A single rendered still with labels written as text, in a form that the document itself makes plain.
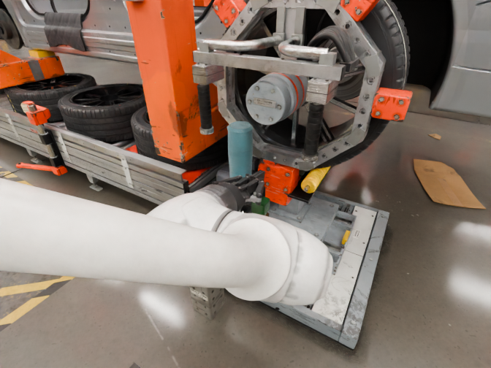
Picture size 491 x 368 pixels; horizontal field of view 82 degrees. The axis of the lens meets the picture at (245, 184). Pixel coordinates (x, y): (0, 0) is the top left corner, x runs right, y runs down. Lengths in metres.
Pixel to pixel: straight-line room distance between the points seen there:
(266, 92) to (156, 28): 0.45
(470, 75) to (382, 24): 0.46
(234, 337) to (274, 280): 0.91
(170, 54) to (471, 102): 1.08
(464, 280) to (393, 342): 0.54
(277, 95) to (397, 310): 1.05
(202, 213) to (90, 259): 0.23
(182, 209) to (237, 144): 0.57
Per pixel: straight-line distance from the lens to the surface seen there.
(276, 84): 0.83
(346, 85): 1.45
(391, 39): 0.96
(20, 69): 2.94
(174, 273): 0.25
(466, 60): 1.30
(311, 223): 1.36
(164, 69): 1.10
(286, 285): 0.37
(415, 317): 1.47
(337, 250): 1.34
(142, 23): 1.13
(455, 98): 1.32
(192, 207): 0.44
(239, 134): 0.95
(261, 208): 0.74
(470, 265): 1.83
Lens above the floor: 1.11
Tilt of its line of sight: 34 degrees down
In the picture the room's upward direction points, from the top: straight up
